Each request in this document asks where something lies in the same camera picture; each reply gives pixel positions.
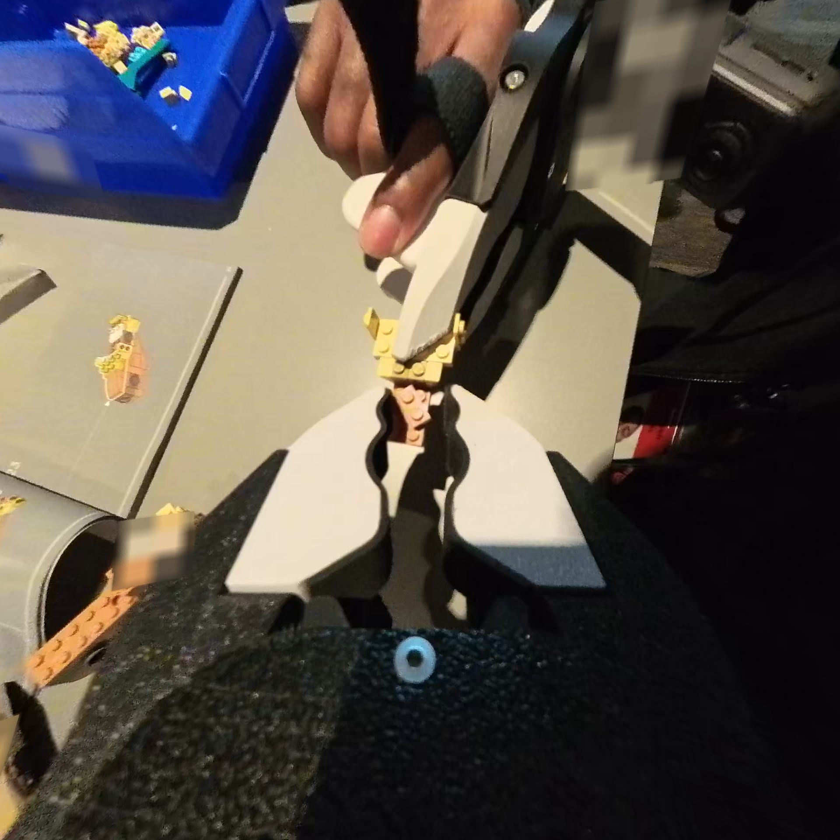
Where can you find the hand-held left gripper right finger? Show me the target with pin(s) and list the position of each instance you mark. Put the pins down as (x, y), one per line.
(525, 512)

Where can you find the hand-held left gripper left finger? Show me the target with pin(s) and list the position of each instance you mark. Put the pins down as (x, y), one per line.
(308, 518)

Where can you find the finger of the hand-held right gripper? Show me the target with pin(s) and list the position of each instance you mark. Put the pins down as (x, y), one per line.
(439, 282)

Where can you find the tan brick assembly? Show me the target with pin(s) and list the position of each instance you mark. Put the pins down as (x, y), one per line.
(387, 341)

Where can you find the blue plastic bin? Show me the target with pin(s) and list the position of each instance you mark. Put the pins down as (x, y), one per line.
(197, 98)

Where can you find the pile of tan bricks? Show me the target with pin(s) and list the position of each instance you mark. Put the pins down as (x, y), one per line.
(108, 39)

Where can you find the grey desk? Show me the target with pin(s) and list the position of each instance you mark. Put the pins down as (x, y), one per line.
(315, 262)

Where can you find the person's right hand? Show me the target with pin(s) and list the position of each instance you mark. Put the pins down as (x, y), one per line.
(459, 26)

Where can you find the orange and tan brick model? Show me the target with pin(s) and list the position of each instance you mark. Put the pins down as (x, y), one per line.
(79, 636)

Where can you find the grey instruction booklet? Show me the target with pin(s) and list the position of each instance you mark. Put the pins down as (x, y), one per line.
(65, 426)

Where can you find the teal brick plate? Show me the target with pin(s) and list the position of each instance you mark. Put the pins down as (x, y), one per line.
(141, 62)

